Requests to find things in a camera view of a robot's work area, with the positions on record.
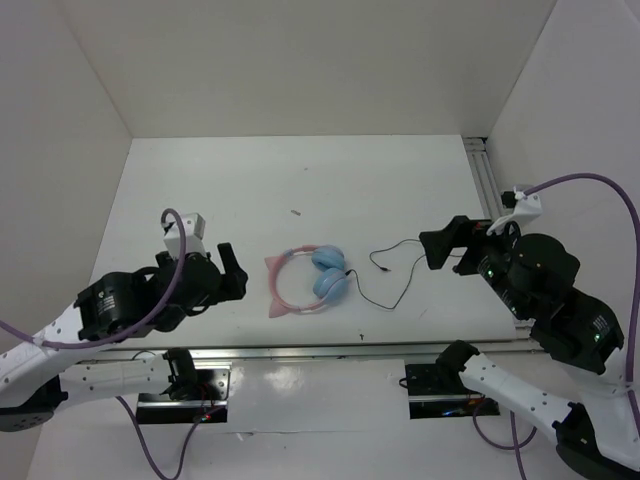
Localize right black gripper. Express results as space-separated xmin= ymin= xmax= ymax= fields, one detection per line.
xmin=415 ymin=210 xmax=529 ymax=315

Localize black headphone audio cable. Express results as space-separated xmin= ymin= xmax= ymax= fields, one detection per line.
xmin=344 ymin=238 xmax=431 ymax=311

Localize pink blue cat-ear headphones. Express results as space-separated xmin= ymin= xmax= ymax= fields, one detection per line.
xmin=264 ymin=245 xmax=348 ymax=318

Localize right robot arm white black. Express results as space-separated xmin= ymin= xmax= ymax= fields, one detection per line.
xmin=419 ymin=216 xmax=639 ymax=479

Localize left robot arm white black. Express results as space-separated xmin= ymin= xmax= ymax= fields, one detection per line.
xmin=1 ymin=243 xmax=248 ymax=432

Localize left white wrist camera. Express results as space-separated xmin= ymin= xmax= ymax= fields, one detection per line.
xmin=161 ymin=213 xmax=206 ymax=260

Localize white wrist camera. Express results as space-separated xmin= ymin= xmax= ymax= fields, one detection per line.
xmin=161 ymin=213 xmax=206 ymax=260
xmin=486 ymin=187 xmax=542 ymax=236

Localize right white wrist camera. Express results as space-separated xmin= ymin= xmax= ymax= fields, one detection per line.
xmin=486 ymin=187 xmax=542 ymax=236

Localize aluminium side rail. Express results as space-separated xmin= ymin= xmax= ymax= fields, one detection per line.
xmin=462 ymin=135 xmax=544 ymax=341

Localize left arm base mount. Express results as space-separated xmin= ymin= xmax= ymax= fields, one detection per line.
xmin=135 ymin=348 xmax=231 ymax=425

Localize aluminium front rail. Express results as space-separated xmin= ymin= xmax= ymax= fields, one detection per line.
xmin=90 ymin=339 xmax=542 ymax=363

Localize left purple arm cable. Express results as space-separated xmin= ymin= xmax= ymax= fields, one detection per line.
xmin=0 ymin=208 xmax=189 ymax=350

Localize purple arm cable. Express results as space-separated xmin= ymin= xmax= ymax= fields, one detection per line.
xmin=522 ymin=172 xmax=640 ymax=396
xmin=0 ymin=208 xmax=189 ymax=350

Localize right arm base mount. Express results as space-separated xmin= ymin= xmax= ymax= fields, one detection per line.
xmin=398 ymin=364 xmax=499 ymax=420

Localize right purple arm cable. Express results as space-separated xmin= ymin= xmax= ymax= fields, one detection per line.
xmin=522 ymin=172 xmax=640 ymax=396

